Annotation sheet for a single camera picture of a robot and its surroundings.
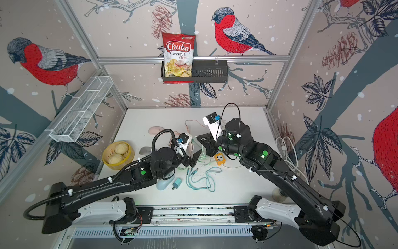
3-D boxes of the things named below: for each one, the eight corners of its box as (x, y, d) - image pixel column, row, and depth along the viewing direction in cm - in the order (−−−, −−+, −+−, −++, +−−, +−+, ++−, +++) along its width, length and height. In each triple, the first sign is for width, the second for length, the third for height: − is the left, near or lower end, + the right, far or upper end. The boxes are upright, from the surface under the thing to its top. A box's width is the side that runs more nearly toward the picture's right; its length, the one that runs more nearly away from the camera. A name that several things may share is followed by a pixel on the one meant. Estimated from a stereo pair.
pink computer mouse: (149, 134, 107) (147, 132, 104) (150, 128, 110) (149, 126, 108) (162, 134, 107) (161, 132, 104) (163, 128, 110) (162, 126, 107)
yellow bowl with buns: (102, 169, 91) (96, 165, 86) (113, 145, 102) (108, 140, 97) (130, 169, 91) (126, 165, 86) (137, 145, 102) (134, 140, 97)
